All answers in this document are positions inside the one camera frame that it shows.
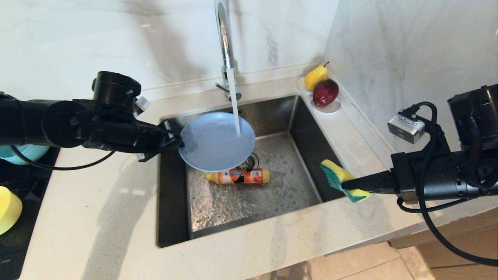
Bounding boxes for yellow sponge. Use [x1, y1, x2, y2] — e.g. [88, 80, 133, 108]
[320, 159, 371, 203]

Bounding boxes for pale yellow bowl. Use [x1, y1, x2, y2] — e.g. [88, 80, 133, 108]
[0, 186, 23, 235]

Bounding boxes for stainless steel sink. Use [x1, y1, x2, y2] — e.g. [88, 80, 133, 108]
[157, 94, 358, 249]

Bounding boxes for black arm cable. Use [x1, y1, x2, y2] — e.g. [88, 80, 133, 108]
[409, 102, 498, 267]
[10, 145, 117, 171]

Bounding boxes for running water stream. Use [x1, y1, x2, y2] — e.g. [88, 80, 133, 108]
[226, 68, 242, 137]

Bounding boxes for orange dish soap bottle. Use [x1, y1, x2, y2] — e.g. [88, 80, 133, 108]
[205, 168, 270, 185]

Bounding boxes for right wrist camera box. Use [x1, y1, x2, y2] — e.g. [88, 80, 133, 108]
[388, 109, 426, 144]

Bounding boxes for thin braided gripper cable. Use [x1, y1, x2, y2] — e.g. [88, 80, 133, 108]
[397, 196, 473, 213]

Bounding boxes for black braided cable sleeve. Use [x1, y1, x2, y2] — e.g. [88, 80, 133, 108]
[465, 113, 498, 187]

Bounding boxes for yellow pear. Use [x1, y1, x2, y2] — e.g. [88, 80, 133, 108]
[304, 61, 330, 91]

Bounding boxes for dark red apple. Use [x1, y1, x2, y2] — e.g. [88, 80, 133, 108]
[313, 79, 339, 107]

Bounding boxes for wooden cabinet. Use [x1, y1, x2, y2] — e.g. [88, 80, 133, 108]
[387, 205, 498, 280]

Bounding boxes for chrome faucet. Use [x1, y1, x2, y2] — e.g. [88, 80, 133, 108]
[214, 0, 242, 102]

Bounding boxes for blue-grey plate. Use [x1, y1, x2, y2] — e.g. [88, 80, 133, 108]
[178, 112, 256, 173]

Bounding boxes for black induction cooktop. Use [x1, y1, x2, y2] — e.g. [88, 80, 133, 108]
[0, 148, 61, 280]

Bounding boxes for light blue bowl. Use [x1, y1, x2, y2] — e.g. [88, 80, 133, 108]
[0, 145, 50, 166]

